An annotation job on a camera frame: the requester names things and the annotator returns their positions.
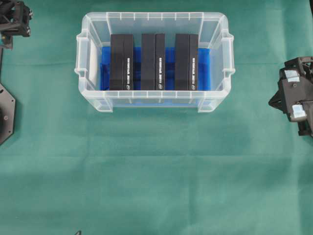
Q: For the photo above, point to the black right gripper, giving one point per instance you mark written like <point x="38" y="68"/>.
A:
<point x="295" y="93"/>

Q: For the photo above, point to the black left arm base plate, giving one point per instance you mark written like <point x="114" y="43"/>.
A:
<point x="7" y="114"/>

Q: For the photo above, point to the black camera box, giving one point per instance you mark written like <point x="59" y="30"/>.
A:
<point x="122" y="62"/>
<point x="186" y="62"/>
<point x="153" y="62"/>

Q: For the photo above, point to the clear plastic storage case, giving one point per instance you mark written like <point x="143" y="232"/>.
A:
<point x="215" y="58"/>

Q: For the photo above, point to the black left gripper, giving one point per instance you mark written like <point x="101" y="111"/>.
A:
<point x="14" y="18"/>

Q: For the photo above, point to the green table cloth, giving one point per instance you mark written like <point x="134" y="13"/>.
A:
<point x="241" y="169"/>

